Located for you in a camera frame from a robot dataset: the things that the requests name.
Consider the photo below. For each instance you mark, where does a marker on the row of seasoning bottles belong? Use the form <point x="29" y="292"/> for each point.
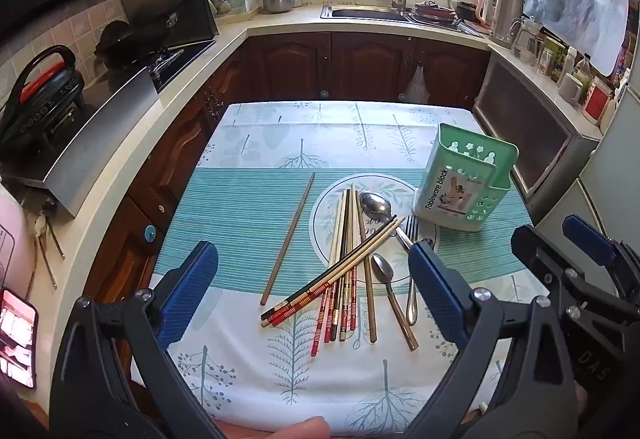
<point x="550" y="61"/>

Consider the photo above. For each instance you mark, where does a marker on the stainless steel built-in appliance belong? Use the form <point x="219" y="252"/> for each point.
<point x="520" y="119"/>

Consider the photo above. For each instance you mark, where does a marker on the teal cabinet hook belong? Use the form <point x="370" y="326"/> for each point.
<point x="150" y="232"/>

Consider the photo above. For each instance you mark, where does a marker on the steel electric kettle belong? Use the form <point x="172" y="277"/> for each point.
<point x="502" y="11"/>

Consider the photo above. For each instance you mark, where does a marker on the person's right hand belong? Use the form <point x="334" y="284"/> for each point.
<point x="581" y="399"/>

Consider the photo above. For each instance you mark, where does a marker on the red jar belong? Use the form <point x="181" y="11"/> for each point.
<point x="596" y="101"/>

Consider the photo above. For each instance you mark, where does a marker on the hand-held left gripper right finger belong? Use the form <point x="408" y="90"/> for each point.
<point x="435" y="289"/>

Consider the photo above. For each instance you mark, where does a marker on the red dish basin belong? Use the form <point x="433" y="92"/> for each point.
<point x="432" y="11"/>

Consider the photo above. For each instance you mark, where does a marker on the large steel spoon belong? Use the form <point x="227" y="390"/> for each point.
<point x="376" y="204"/>

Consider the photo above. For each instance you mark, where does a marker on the black gas stove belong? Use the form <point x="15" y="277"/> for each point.
<point x="185" y="64"/>

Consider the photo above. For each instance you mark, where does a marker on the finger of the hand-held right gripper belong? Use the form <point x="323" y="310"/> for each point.
<point x="532" y="249"/>
<point x="587" y="234"/>

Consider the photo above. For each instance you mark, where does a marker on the steel fork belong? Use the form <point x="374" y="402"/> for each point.
<point x="412" y="304"/>

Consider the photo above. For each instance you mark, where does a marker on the cream chopstick with red end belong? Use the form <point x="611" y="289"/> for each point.
<point x="335" y="229"/>
<point x="387" y="233"/>
<point x="352" y="219"/>

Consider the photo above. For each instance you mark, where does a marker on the green and white utensil holder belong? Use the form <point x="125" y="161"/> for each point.
<point x="450" y="199"/>

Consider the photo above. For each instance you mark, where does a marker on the white mug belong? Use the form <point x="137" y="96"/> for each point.
<point x="570" y="89"/>

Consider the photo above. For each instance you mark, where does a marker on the black wok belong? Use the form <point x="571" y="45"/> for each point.
<point x="125" y="44"/>

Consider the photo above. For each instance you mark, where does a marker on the glass pitcher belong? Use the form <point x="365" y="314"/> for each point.
<point x="527" y="41"/>

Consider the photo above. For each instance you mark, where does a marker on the steel sink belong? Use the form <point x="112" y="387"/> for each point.
<point x="365" y="13"/>

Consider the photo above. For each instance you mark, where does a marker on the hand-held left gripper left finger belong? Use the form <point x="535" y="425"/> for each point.
<point x="195" y="289"/>

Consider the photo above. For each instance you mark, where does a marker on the steel bowl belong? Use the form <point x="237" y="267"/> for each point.
<point x="277" y="1"/>

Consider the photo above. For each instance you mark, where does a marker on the brown wooden kitchen cabinets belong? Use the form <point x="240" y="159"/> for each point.
<point x="300" y="64"/>

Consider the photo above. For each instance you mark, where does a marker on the light brown chopstick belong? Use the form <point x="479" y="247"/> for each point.
<point x="347" y="229"/>

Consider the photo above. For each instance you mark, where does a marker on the white plastic bag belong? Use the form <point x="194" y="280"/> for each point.
<point x="416" y="89"/>

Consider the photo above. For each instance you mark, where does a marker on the leaf printed teal tablecloth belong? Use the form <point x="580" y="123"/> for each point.
<point x="240" y="219"/>

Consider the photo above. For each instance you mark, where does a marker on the smartphone with lit screen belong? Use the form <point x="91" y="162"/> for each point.
<point x="17" y="339"/>

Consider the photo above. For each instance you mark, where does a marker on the white refrigerator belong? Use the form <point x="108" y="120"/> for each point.
<point x="610" y="179"/>

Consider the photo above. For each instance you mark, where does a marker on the stainless steel splash guard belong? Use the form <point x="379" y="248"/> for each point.
<point x="100" y="134"/>

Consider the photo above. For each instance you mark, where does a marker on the person's left hand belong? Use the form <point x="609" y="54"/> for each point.
<point x="305" y="429"/>

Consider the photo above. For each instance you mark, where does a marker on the dark pot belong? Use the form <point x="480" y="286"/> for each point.
<point x="466" y="11"/>

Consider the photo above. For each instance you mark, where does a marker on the dark brown wooden chopstick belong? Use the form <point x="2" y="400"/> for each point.
<point x="359" y="229"/>
<point x="287" y="239"/>

